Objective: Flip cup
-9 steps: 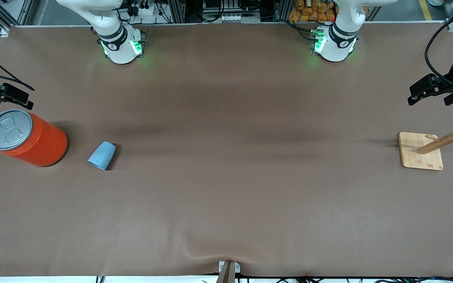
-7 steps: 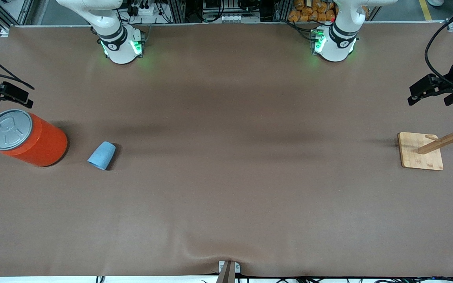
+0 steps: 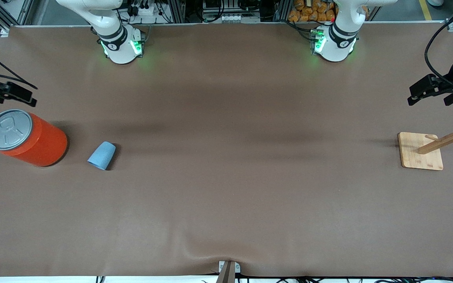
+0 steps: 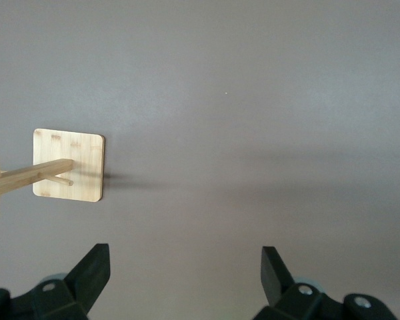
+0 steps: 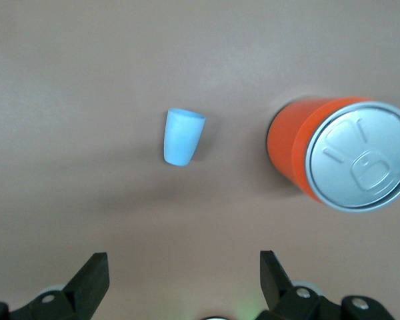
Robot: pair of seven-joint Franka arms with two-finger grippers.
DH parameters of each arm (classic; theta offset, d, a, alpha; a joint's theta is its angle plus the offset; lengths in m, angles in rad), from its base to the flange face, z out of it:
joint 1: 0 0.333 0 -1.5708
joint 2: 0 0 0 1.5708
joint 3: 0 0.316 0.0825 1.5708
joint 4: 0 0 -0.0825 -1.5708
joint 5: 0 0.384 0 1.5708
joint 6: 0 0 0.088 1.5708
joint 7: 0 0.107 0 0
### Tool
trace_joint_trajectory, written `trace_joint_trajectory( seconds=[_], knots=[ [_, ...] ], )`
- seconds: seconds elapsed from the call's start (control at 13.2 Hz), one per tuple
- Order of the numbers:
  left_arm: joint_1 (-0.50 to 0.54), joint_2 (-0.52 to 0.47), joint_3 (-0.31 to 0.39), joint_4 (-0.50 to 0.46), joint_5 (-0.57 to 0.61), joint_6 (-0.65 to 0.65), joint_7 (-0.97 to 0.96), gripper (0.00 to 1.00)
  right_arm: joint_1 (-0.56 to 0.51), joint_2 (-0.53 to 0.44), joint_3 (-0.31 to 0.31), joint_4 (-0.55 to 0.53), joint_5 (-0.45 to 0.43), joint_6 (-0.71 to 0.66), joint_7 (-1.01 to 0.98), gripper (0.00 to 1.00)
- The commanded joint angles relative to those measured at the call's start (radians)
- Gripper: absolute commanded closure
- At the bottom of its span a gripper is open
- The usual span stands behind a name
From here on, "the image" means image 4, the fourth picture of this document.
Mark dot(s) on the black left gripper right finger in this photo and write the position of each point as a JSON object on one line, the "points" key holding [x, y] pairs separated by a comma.
{"points": [[276, 286]]}

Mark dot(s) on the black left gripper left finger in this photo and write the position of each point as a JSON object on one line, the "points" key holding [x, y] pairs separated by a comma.
{"points": [[86, 283]]}

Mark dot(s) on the wooden mug tree stand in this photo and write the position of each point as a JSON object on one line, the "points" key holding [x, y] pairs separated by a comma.
{"points": [[70, 150]]}

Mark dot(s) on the brown table cloth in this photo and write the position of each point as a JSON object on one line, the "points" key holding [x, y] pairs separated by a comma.
{"points": [[220, 133]]}

